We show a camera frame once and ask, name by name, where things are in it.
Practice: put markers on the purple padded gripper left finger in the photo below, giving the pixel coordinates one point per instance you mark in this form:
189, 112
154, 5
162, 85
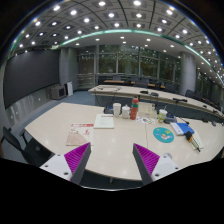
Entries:
77, 160

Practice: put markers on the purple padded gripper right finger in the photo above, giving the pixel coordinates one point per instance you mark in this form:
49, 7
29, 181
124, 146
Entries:
146, 161

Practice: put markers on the round blue mouse pad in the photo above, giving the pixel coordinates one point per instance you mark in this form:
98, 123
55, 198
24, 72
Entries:
164, 135

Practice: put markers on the red patterned magazine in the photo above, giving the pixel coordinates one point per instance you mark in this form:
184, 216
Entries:
80, 134

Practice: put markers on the colourful sticker sheet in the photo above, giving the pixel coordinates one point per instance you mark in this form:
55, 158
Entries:
145, 120

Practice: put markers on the black office chair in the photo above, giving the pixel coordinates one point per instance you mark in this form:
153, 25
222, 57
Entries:
30, 151

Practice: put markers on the white booklet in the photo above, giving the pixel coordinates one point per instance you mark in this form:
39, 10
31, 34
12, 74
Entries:
104, 121

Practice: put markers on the blue notebook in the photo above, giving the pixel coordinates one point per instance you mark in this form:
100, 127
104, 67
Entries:
181, 128

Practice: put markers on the black and yellow tool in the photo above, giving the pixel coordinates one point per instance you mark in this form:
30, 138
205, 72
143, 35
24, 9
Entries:
191, 139

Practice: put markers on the green drink cup with straw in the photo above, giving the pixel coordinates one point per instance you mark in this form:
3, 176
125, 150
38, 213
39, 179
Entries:
162, 115

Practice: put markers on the red water bottle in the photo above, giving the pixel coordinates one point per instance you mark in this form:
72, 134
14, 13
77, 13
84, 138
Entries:
134, 108

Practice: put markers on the white lidded mug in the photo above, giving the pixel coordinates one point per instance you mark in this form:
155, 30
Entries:
125, 112

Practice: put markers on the desk microphone base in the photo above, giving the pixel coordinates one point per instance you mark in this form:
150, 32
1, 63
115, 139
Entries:
111, 101

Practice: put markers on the white paper cup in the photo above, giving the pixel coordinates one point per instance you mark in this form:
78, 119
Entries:
116, 109

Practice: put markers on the long curved conference table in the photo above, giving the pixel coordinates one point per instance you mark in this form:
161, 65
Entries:
193, 107

